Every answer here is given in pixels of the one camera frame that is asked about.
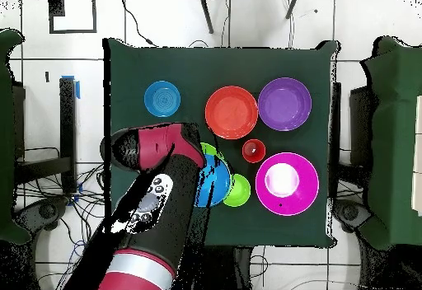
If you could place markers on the black post with blue tape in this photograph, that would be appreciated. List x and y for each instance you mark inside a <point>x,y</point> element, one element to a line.
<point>67,131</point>

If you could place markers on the large blue bowl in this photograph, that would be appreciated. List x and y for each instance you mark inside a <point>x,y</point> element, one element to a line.
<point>220,178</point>

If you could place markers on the medium green bowl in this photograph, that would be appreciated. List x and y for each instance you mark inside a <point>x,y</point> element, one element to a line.
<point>207,147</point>

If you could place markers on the white box stack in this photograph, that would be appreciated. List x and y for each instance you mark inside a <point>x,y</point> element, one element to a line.
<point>418,155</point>

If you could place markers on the small blue bowl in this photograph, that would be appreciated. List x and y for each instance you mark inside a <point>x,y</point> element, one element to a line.
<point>162,99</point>

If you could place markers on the wide orange bowl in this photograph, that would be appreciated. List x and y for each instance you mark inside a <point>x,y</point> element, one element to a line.
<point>231,112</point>

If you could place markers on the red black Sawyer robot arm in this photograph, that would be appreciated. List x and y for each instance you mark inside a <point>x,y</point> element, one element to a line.
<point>171,220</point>

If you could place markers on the orange cup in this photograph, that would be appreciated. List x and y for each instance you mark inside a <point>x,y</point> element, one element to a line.
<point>254,151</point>

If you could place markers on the small green bowl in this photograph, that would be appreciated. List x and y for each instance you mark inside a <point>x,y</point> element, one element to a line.
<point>240,191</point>

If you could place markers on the large pink bowl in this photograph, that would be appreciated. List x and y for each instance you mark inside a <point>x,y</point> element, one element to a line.
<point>296,201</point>

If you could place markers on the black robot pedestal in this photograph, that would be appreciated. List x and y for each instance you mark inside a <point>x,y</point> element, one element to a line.
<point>230,270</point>

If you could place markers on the black camera tripod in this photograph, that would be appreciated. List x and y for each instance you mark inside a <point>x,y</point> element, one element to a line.
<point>206,13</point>

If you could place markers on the dark green tablecloth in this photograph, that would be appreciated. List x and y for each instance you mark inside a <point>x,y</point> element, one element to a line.
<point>280,59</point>

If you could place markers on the green cloth side table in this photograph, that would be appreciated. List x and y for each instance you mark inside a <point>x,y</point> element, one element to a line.
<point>6,138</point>
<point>395,138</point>

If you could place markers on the wide purple bowl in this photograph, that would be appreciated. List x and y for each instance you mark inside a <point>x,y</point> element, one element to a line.
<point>285,104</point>

